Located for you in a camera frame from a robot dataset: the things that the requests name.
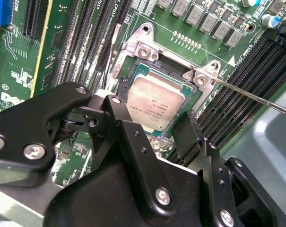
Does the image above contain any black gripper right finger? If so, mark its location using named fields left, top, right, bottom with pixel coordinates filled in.
left=172, top=111, right=282, bottom=227

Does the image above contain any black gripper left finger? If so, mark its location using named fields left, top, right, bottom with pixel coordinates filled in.
left=0, top=81, right=178, bottom=221

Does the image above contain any silver CPU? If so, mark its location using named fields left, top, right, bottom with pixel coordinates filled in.
left=127, top=64, right=193, bottom=132

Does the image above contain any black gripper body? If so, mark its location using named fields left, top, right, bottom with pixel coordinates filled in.
left=43, top=162, right=221, bottom=227

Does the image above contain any metal locking lever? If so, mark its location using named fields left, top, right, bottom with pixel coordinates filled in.
left=212, top=77, right=286, bottom=119
left=105, top=23, right=122, bottom=80

